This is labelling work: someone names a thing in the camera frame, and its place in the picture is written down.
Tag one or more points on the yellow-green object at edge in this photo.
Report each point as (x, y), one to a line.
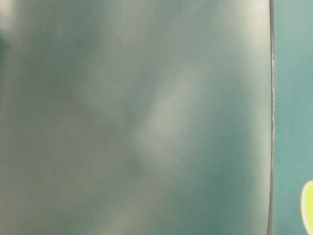
(306, 206)

